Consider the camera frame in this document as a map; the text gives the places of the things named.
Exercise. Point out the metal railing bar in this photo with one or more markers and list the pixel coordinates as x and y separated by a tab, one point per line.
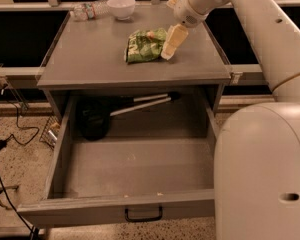
22	77

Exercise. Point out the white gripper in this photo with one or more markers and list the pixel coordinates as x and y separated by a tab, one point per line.
186	8

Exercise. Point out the grey open top drawer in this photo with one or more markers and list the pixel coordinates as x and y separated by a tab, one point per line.
161	156

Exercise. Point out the white ceramic bowl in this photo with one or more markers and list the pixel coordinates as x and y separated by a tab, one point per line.
121	9

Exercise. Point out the grey cabinet with top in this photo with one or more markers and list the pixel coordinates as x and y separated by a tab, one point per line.
90	55

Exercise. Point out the black drawer handle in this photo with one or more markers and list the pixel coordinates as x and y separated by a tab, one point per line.
141	215

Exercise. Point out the clear plastic water bottle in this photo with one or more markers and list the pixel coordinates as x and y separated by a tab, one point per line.
89	10

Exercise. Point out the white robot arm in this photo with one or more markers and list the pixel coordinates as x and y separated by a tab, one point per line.
257	152

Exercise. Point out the black wire basket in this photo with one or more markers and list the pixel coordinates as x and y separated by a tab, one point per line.
50	132

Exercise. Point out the green jalapeno chip bag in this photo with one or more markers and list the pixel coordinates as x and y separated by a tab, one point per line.
145	45

